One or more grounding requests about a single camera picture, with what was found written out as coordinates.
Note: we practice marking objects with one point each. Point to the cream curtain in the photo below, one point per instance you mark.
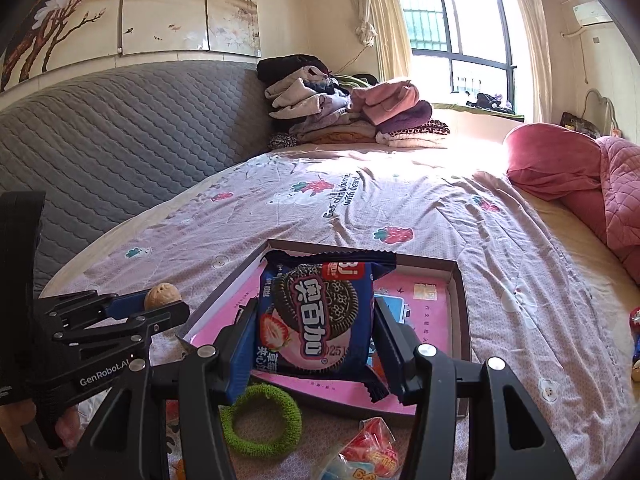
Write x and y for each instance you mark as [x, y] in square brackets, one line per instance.
[530, 50]
[380, 0]

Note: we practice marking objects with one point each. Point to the dark clothes on windowsill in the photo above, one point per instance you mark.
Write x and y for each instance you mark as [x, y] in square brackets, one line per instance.
[490, 102]

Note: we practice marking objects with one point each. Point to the green windowsill mat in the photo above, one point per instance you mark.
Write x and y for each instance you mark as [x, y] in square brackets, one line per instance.
[475, 114]

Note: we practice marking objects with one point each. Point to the pink quilt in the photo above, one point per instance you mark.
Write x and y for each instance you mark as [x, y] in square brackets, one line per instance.
[620, 185]

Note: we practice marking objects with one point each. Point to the white blue toy egg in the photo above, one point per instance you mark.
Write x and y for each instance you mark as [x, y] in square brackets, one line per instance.
[335, 471]

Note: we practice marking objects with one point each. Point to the grey cardboard box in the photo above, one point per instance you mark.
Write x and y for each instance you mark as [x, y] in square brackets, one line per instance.
[460, 310]

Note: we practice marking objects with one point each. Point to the black folded garment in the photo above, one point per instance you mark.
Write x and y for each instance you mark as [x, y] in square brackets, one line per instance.
[290, 67]

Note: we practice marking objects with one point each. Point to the red toy egg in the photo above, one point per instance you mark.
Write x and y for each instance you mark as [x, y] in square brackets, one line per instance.
[372, 447]

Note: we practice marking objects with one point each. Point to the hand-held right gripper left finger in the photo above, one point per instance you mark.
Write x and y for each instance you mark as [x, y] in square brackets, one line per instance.
[240, 360]

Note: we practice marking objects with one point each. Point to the pink book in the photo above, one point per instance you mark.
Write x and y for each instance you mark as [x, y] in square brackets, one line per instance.
[425, 320]

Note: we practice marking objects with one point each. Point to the blue cookie packet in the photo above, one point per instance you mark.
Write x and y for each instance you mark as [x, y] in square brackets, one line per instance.
[315, 310]

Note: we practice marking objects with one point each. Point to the pile of folded clothes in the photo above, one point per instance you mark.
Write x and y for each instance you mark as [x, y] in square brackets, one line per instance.
[335, 120]

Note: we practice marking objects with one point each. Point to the grey quilted headboard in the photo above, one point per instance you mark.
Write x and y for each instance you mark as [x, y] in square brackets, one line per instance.
[125, 135]

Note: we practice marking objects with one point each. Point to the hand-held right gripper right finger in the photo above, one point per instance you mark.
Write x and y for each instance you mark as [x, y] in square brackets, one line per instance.
[390, 340]

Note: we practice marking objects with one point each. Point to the leopard print cloth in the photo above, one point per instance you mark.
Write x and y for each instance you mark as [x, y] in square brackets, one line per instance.
[425, 129]

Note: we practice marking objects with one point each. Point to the pink folded garment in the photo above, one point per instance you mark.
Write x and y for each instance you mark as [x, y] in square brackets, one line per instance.
[385, 97]

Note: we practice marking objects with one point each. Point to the window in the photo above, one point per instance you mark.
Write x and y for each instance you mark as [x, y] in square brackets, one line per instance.
[460, 35]

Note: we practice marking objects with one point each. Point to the pink pillow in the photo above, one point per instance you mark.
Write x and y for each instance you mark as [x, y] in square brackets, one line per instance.
[550, 160]

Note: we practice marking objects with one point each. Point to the dark bag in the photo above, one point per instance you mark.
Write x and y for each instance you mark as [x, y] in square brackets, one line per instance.
[580, 125]

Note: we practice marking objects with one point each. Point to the floral painted cabinet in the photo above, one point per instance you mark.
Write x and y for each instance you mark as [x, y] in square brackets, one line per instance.
[160, 10]

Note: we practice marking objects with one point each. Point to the beige bedsheet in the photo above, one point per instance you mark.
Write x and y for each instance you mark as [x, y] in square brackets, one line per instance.
[590, 285]

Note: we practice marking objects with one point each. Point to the green cloth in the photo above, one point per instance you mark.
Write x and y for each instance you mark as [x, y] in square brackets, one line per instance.
[357, 82]

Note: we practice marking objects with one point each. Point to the beige folded garment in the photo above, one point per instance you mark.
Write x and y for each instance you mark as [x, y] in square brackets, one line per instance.
[295, 97]

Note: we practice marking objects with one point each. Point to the white air conditioner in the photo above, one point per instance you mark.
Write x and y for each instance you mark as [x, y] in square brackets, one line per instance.
[592, 14]

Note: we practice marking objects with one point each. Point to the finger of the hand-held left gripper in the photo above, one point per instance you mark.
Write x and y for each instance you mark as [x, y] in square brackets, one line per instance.
[165, 316]
[130, 306]

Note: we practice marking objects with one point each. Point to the purple folded garment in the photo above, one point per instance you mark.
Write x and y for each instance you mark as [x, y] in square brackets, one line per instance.
[410, 117]

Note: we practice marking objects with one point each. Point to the person's left hand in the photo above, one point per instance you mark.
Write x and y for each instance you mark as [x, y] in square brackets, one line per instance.
[15, 417]

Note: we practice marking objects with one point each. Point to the walnut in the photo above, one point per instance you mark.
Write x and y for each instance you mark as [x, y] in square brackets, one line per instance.
[161, 295]

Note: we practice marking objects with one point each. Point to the small colourful toy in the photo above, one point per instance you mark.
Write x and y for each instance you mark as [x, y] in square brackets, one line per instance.
[636, 320]

